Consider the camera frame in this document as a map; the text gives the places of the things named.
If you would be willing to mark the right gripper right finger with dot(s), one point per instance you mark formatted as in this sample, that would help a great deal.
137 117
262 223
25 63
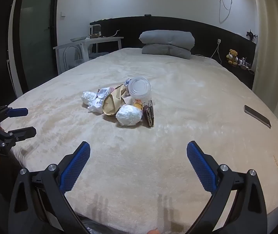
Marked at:
248 211

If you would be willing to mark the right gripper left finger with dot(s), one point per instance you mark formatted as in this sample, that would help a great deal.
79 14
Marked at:
38 203

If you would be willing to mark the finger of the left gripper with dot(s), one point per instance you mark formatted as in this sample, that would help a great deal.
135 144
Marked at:
16 135
17 112

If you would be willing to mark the small white tissue ball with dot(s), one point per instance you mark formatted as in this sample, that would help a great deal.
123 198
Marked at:
88 97

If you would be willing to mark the white wet wipes pack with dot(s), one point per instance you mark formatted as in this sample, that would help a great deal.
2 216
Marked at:
97 104

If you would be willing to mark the brown paper bag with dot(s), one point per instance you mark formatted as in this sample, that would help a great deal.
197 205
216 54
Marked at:
114 101

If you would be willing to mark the large white tissue ball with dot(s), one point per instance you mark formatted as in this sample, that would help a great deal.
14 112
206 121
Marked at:
129 115

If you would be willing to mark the clear plastic jar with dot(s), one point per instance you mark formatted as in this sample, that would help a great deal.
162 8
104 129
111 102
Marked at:
140 88

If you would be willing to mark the dark brown snack wrapper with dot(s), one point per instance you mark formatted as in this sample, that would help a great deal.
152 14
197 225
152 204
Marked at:
148 113

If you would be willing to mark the yellow red snack packet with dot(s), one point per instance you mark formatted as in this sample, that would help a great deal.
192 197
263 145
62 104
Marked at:
138 104

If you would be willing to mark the dark glass door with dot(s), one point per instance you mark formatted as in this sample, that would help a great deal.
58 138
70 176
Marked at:
38 37

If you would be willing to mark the white bedside table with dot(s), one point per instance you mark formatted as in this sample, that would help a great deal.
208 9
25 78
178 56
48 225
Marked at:
83 47

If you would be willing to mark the white metal chair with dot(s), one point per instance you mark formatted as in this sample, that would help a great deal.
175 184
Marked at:
72 57

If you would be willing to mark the dark smartphone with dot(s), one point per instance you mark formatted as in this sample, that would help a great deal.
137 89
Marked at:
248 110

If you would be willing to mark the brown teddy bear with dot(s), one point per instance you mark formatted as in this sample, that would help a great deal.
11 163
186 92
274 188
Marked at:
232 58

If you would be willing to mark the lower grey pillow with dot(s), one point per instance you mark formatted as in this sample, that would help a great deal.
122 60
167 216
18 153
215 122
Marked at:
166 49

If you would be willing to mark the grey pillow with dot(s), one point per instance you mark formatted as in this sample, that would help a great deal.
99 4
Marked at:
180 39
166 49

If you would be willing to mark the black headboard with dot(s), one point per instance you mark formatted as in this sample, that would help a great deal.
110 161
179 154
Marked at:
197 37

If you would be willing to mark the small dark plant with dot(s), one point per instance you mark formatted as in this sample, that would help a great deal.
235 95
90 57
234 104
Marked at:
251 36

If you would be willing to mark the upper grey pillow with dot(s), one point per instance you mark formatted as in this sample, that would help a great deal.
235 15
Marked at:
180 39

